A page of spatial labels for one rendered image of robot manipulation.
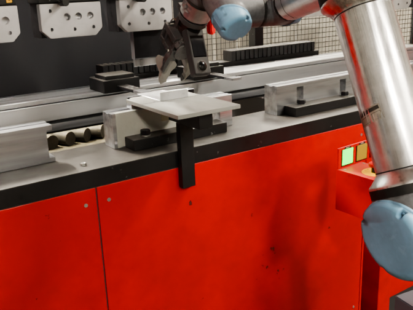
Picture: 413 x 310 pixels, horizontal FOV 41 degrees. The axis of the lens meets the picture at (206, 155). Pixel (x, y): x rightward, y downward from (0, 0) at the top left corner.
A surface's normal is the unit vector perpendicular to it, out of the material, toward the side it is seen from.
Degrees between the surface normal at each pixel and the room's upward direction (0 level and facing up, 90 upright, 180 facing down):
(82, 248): 90
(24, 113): 90
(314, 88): 90
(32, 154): 90
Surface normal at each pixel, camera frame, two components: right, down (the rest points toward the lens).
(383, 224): -0.85, 0.29
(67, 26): 0.56, 0.22
